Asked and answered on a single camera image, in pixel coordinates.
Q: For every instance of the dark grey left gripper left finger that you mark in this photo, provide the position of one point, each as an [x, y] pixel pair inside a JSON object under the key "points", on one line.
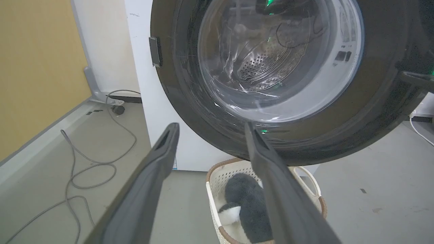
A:
{"points": [[135, 200]]}

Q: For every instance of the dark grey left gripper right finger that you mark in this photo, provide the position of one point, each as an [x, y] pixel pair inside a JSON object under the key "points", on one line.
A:
{"points": [[288, 203]]}

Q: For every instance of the black round washing machine door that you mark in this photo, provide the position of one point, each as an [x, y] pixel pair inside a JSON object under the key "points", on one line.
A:
{"points": [[217, 112]]}

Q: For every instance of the white washing machine body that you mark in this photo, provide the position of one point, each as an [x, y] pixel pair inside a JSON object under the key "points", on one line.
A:
{"points": [[159, 115]]}

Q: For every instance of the grey and white plush toy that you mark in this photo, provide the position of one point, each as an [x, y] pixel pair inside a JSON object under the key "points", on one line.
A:
{"points": [[247, 210]]}

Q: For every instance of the white perforated laundry basket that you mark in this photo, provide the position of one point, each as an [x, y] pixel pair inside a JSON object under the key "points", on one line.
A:
{"points": [[217, 189]]}

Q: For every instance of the grey metal bracket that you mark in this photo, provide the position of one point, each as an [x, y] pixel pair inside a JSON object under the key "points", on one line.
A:
{"points": [[94, 86]]}

